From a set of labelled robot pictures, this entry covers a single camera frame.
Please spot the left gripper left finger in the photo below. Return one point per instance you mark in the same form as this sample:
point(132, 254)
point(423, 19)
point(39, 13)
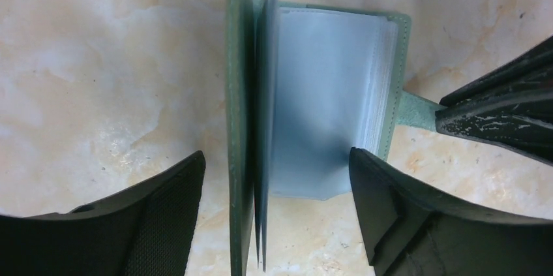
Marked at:
point(146, 229)

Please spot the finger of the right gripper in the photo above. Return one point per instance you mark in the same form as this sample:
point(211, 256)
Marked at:
point(540, 56)
point(520, 122)

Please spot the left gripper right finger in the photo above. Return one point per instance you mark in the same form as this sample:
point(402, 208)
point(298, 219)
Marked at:
point(412, 228)

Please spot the green card holder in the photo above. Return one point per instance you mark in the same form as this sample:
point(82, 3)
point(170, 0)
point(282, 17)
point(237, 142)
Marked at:
point(304, 84)

